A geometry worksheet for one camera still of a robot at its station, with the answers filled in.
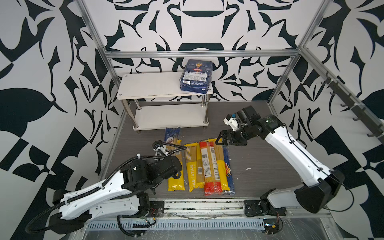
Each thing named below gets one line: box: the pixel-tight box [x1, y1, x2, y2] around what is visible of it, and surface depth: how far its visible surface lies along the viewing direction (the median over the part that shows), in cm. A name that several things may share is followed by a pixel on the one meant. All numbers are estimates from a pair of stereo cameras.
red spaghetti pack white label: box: [199, 141, 223, 196], surface depth 81 cm
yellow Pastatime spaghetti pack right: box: [213, 141, 231, 191], surface depth 84 cm
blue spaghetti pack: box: [222, 146, 236, 196], surface depth 84 cm
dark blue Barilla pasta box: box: [179, 59, 213, 94], surface depth 77 cm
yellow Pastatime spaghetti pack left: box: [184, 142, 205, 193], surface depth 86 cm
